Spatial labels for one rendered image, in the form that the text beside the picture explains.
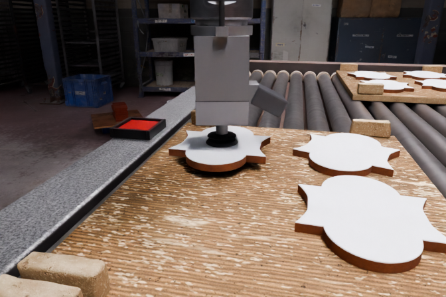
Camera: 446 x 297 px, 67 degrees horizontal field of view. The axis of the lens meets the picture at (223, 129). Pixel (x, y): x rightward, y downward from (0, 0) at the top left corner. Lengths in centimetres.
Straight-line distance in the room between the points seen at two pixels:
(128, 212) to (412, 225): 26
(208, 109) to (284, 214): 15
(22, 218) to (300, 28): 472
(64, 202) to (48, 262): 18
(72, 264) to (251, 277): 12
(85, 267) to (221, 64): 25
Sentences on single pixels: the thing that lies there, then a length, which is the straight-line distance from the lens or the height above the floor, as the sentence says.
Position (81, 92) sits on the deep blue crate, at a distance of 472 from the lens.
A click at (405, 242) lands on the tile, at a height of 95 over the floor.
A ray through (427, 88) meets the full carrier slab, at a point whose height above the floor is 94.
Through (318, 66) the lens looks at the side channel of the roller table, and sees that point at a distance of 136.
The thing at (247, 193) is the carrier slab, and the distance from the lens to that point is 37.
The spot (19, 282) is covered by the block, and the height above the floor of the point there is 96.
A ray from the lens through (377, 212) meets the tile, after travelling 35.
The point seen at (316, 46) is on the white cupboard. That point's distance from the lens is 503.
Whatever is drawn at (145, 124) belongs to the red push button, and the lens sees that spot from 64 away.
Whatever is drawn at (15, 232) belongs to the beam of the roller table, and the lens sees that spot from 40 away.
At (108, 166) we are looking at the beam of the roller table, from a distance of 51.
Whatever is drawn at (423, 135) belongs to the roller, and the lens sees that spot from 71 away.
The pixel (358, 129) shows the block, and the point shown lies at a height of 95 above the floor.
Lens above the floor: 112
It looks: 18 degrees down
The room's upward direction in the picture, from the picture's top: straight up
